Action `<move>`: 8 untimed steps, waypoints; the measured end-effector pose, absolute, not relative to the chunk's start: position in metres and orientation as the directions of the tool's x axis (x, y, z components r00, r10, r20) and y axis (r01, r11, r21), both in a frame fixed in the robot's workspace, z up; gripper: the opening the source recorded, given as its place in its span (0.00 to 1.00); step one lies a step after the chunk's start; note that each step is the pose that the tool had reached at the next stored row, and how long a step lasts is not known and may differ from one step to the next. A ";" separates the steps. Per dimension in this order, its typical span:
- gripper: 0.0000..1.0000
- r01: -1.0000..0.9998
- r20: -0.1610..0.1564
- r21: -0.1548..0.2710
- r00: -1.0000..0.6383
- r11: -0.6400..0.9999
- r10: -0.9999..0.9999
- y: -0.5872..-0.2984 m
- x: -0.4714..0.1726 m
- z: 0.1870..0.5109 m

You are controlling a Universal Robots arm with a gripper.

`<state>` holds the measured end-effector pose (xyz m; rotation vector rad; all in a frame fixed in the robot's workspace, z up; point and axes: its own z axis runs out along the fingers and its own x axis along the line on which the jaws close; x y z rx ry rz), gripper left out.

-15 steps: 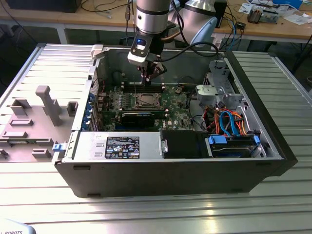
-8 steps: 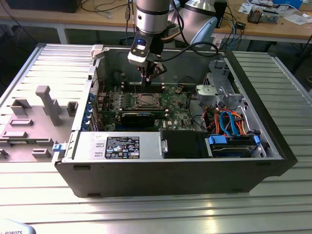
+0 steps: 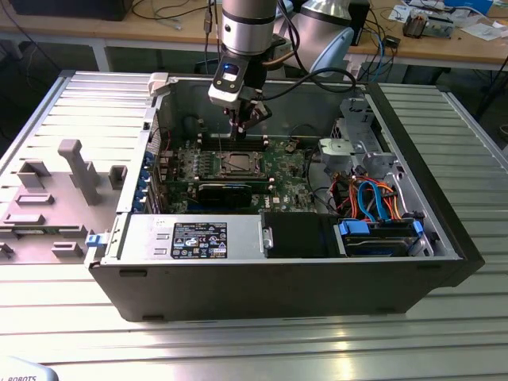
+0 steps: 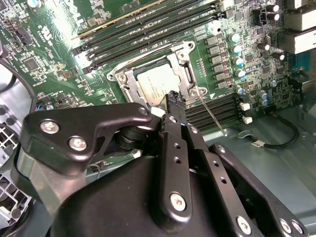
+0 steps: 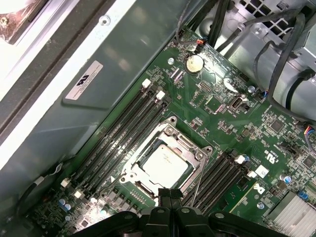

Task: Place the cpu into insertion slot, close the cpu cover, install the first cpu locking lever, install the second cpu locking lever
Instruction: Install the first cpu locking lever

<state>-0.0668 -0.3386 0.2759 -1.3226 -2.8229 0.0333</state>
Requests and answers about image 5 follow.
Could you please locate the green RAM stick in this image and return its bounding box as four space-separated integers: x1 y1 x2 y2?
228 176 259 215

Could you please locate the white printed sticker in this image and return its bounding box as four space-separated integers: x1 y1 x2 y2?
62 60 104 101

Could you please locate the thin dark wire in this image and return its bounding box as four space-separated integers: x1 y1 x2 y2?
174 0 207 54

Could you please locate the black looped cable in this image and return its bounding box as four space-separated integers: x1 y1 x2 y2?
16 161 65 219

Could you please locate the CPU socket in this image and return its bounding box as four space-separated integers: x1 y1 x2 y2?
118 116 214 200

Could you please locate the thin metal locking lever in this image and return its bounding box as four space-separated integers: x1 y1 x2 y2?
96 181 118 198
193 153 208 207

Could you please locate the silver finned heatsink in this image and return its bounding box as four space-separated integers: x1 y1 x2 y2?
265 190 316 237

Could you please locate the black cable bundle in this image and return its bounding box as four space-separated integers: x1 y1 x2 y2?
209 0 233 48

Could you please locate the black PC case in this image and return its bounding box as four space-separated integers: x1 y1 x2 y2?
0 0 316 237

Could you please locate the silver perforated drive cage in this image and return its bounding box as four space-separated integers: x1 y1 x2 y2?
228 0 316 34

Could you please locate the green motherboard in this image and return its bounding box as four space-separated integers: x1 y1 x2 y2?
14 27 316 237

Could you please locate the silver CPU plate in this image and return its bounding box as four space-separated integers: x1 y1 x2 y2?
137 144 196 192

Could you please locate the silver metal bracket box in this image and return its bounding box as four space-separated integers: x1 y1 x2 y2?
226 23 316 113

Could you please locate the grey cable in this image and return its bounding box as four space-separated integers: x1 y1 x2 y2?
219 22 245 53

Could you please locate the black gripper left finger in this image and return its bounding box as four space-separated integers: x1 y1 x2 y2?
71 187 174 237

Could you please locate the metal socket cover frame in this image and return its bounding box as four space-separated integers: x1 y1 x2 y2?
123 123 208 198

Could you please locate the silver board USB port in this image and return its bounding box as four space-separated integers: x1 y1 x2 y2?
231 96 247 109

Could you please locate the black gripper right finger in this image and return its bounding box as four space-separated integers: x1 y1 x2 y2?
171 188 282 237

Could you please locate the thick black cable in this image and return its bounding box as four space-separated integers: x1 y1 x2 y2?
253 9 316 124

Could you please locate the coin cell battery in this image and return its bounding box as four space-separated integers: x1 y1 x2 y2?
184 54 205 74

